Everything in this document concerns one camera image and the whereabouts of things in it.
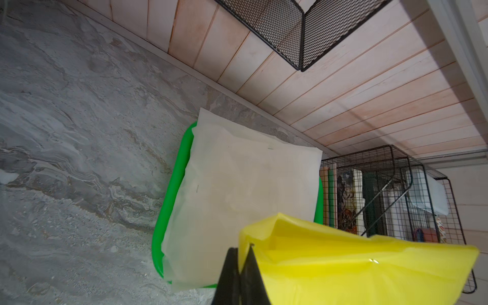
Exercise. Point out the yellow raincoat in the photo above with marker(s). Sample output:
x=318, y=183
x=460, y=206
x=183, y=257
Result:
x=307, y=263

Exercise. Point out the black mesh wall basket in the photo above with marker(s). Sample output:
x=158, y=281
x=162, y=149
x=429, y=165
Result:
x=302, y=37

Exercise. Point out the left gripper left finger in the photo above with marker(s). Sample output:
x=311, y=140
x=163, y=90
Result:
x=228, y=286

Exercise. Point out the white raincoat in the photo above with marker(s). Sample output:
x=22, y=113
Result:
x=235, y=176

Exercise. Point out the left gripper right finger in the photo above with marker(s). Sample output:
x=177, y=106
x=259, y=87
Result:
x=252, y=289

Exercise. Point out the black wire desk organizer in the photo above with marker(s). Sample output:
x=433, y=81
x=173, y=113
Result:
x=367, y=193

